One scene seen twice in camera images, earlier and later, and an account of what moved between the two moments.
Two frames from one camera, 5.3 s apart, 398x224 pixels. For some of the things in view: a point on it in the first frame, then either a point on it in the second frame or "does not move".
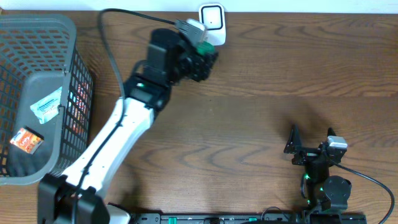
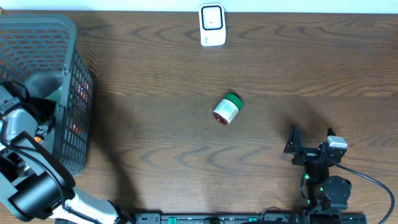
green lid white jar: x=206 y=48 to x=227 y=109
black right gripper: x=294 y=146 does not move
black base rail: x=249 y=218 does not move
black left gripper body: x=201 y=66 to x=43 y=106
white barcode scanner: x=212 y=16 does not move
